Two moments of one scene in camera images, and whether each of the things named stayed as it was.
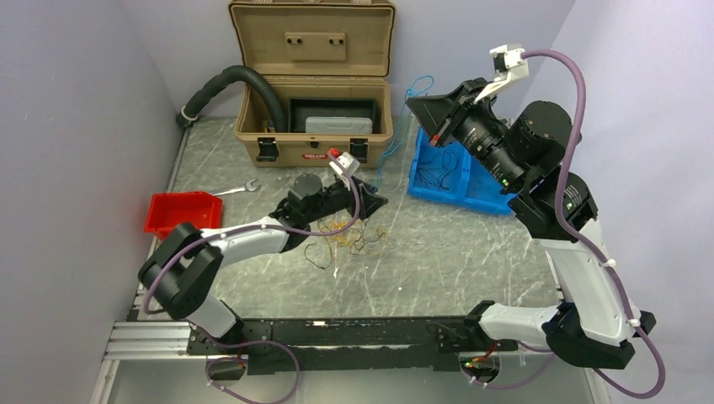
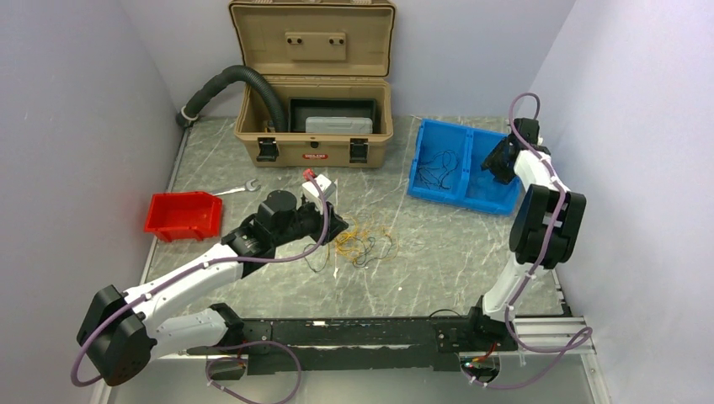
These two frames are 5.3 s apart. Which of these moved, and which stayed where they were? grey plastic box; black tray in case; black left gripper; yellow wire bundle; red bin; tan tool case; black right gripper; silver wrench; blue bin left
Moved: black right gripper; yellow wire bundle; black left gripper
Stayed: black tray in case; blue bin left; silver wrench; grey plastic box; tan tool case; red bin
